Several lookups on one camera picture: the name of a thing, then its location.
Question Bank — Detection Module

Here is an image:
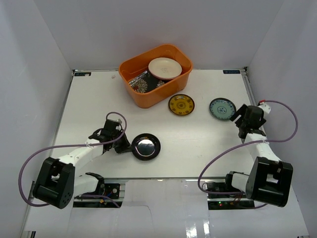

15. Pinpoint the blue patterned round plate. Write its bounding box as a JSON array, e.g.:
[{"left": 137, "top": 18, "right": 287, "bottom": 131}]
[{"left": 209, "top": 98, "right": 236, "bottom": 121}]

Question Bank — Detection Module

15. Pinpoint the black round plate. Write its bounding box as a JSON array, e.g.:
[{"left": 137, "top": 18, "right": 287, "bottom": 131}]
[{"left": 131, "top": 133, "right": 161, "bottom": 161}]

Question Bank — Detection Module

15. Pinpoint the black square floral plate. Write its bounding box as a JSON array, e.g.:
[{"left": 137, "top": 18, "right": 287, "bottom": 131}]
[{"left": 128, "top": 70, "right": 167, "bottom": 93}]

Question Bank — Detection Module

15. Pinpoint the yellow patterned round plate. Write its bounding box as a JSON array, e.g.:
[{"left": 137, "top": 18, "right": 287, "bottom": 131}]
[{"left": 168, "top": 94, "right": 195, "bottom": 117}]

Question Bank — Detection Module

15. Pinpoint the cream round plate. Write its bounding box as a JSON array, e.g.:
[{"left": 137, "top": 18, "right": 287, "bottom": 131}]
[{"left": 148, "top": 58, "right": 182, "bottom": 78}]

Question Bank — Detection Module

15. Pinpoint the pink round plate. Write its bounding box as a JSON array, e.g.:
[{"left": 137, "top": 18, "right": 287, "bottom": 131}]
[{"left": 148, "top": 71, "right": 180, "bottom": 81}]

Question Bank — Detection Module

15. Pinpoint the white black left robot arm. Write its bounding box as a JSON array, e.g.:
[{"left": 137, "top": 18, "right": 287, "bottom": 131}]
[{"left": 33, "top": 119, "right": 130, "bottom": 209}]

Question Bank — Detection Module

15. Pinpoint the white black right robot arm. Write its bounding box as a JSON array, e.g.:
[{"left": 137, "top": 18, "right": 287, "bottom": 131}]
[{"left": 223, "top": 100, "right": 293, "bottom": 207}]

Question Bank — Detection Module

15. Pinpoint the orange plastic bin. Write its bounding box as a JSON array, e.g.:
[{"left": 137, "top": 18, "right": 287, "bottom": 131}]
[{"left": 118, "top": 44, "right": 193, "bottom": 109}]

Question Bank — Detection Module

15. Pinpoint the right blue corner label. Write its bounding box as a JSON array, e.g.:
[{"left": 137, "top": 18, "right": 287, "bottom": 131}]
[{"left": 223, "top": 70, "right": 241, "bottom": 74}]

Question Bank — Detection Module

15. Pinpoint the blue corner label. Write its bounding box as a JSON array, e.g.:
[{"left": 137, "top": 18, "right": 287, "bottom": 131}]
[
  {"left": 74, "top": 72, "right": 92, "bottom": 77},
  {"left": 223, "top": 70, "right": 241, "bottom": 74}
]

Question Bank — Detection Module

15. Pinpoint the left blue corner label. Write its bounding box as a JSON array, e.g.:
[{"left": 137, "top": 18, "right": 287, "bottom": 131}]
[{"left": 74, "top": 72, "right": 92, "bottom": 77}]

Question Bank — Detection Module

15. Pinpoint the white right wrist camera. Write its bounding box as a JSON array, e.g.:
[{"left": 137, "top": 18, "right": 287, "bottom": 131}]
[{"left": 257, "top": 100, "right": 271, "bottom": 116}]

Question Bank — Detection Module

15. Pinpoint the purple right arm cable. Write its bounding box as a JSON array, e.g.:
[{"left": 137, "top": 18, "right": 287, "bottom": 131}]
[{"left": 198, "top": 100, "right": 299, "bottom": 209}]

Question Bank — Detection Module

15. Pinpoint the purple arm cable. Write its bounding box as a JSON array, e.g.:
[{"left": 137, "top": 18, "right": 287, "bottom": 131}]
[
  {"left": 198, "top": 100, "right": 299, "bottom": 209},
  {"left": 18, "top": 112, "right": 127, "bottom": 208}
]

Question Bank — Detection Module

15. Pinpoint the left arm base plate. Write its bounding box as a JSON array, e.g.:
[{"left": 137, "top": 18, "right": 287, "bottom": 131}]
[{"left": 73, "top": 183, "right": 123, "bottom": 208}]

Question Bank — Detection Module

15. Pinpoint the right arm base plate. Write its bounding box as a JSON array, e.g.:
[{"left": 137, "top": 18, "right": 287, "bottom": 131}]
[{"left": 202, "top": 181, "right": 255, "bottom": 211}]

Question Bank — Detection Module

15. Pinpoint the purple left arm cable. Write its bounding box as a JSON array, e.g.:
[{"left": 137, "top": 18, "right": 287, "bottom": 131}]
[{"left": 18, "top": 112, "right": 127, "bottom": 208}]

